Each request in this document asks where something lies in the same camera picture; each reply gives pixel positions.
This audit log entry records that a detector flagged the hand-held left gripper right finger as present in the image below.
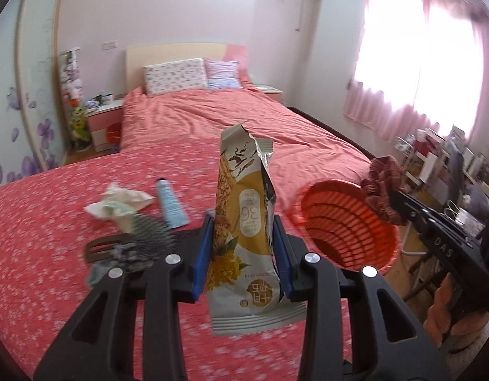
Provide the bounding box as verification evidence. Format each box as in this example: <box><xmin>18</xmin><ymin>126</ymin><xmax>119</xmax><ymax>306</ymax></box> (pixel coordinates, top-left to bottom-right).
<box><xmin>271</xmin><ymin>214</ymin><xmax>453</xmax><ymax>381</ymax></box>

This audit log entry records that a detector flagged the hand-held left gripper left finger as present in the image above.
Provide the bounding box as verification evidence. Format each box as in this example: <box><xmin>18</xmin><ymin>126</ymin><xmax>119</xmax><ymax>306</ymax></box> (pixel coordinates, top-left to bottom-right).
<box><xmin>33</xmin><ymin>212</ymin><xmax>215</xmax><ymax>381</ymax></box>

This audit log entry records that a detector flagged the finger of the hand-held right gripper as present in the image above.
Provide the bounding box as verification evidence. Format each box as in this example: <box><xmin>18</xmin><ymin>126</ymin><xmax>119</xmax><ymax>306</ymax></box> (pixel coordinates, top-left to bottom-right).
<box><xmin>389</xmin><ymin>190</ymin><xmax>429</xmax><ymax>227</ymax></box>

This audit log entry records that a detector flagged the red patterned scrunchie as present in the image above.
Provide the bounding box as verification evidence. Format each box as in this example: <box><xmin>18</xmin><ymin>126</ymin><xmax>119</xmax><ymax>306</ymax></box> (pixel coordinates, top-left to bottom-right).
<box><xmin>361</xmin><ymin>156</ymin><xmax>407</xmax><ymax>224</ymax></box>

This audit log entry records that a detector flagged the yellow snack packet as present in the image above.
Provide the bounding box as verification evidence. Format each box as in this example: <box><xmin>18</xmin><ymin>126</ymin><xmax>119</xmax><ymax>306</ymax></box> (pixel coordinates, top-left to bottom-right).
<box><xmin>206</xmin><ymin>122</ymin><xmax>308</xmax><ymax>337</ymax></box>

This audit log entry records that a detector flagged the orange plastic basket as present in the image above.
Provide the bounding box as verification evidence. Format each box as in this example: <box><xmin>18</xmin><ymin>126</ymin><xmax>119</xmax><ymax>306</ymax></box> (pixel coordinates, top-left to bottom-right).
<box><xmin>296</xmin><ymin>180</ymin><xmax>400</xmax><ymax>275</ymax></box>

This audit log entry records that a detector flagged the green and white sock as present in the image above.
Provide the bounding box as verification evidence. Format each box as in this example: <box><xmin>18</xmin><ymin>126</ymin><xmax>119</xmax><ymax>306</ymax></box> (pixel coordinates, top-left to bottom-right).
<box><xmin>105</xmin><ymin>200</ymin><xmax>142</xmax><ymax>233</ymax></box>

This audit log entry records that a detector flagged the white tissue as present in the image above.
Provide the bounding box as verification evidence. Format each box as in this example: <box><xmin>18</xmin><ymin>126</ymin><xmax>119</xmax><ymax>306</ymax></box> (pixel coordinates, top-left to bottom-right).
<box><xmin>84</xmin><ymin>183</ymin><xmax>156</xmax><ymax>223</ymax></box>

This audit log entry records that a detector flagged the person's right hand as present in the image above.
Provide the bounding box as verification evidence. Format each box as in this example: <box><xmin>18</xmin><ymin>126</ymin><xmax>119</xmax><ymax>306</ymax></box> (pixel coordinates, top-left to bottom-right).
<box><xmin>424</xmin><ymin>274</ymin><xmax>489</xmax><ymax>352</ymax></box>

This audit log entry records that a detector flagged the black hair brush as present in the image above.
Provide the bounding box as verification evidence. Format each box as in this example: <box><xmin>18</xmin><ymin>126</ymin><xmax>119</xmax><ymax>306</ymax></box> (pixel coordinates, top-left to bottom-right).
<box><xmin>109</xmin><ymin>212</ymin><xmax>203</xmax><ymax>272</ymax></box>

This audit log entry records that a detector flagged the light blue cream tube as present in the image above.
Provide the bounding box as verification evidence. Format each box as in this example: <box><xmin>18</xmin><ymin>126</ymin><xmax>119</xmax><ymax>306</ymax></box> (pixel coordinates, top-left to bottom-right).
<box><xmin>156</xmin><ymin>178</ymin><xmax>190</xmax><ymax>230</ymax></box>

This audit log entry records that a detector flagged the cluttered desk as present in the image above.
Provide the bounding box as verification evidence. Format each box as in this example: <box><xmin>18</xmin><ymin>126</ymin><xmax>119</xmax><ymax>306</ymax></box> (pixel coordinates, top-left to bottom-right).
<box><xmin>411</xmin><ymin>125</ymin><xmax>489</xmax><ymax>243</ymax></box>

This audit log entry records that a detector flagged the brown hair clip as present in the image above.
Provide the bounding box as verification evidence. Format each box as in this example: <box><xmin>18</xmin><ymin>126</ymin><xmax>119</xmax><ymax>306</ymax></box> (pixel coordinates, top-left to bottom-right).
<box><xmin>83</xmin><ymin>235</ymin><xmax>131</xmax><ymax>264</ymax></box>

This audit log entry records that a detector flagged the pink curtain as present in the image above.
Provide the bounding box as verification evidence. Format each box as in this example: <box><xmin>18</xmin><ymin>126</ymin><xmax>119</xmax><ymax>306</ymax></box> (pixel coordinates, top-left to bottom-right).
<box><xmin>343</xmin><ymin>0</ymin><xmax>489</xmax><ymax>144</ymax></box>

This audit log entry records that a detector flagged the salmon duvet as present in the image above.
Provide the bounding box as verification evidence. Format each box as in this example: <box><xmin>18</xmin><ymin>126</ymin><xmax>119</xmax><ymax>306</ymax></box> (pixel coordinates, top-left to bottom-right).
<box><xmin>121</xmin><ymin>83</ymin><xmax>375</xmax><ymax>212</ymax></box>

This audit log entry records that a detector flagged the red floral blanket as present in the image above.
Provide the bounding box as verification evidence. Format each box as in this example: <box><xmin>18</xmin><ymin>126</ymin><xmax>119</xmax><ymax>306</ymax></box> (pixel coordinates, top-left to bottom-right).
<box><xmin>0</xmin><ymin>139</ymin><xmax>358</xmax><ymax>381</ymax></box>

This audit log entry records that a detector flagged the pink and white nightstand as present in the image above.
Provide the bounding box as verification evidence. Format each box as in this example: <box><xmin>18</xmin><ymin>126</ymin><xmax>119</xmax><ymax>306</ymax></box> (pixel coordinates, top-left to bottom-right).
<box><xmin>86</xmin><ymin>99</ymin><xmax>125</xmax><ymax>152</ymax></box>

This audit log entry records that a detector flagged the nightstand with book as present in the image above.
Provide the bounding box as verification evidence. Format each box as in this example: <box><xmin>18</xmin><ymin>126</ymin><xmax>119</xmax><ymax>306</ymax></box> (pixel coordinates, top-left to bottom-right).
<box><xmin>253</xmin><ymin>84</ymin><xmax>285</xmax><ymax>104</ymax></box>

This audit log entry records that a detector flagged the floral white pillow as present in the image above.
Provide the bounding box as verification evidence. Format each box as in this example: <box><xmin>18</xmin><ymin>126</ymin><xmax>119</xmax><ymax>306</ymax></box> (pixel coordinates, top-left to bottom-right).
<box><xmin>143</xmin><ymin>59</ymin><xmax>208</xmax><ymax>96</ymax></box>

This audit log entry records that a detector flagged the striped pink pillow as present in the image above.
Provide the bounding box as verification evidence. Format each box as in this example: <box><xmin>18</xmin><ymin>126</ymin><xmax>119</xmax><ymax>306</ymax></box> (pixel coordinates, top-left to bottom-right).
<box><xmin>205</xmin><ymin>59</ymin><xmax>243</xmax><ymax>90</ymax></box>

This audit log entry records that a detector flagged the plain pink pillow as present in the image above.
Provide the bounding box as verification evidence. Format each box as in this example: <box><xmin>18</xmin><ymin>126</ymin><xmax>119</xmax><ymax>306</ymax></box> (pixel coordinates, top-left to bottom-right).
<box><xmin>222</xmin><ymin>45</ymin><xmax>252</xmax><ymax>85</ymax></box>

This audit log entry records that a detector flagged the hanging plush toy rack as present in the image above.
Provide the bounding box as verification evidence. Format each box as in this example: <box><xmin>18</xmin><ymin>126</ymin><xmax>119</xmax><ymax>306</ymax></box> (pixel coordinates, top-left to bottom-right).
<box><xmin>58</xmin><ymin>49</ymin><xmax>91</xmax><ymax>152</ymax></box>

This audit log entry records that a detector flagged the cream bed headboard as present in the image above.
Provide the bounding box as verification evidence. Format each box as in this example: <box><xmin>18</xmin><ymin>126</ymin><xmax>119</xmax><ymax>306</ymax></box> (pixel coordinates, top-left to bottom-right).
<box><xmin>125</xmin><ymin>43</ymin><xmax>239</xmax><ymax>93</ymax></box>

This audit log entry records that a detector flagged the wardrobe with purple flowers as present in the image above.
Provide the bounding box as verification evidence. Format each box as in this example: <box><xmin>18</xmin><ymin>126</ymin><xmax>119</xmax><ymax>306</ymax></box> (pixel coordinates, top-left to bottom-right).
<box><xmin>0</xmin><ymin>0</ymin><xmax>77</xmax><ymax>192</ymax></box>

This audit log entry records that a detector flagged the white wire rack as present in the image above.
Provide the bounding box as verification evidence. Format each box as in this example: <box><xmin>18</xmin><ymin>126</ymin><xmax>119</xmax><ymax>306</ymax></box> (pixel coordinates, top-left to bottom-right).
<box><xmin>394</xmin><ymin>135</ymin><xmax>423</xmax><ymax>191</ymax></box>

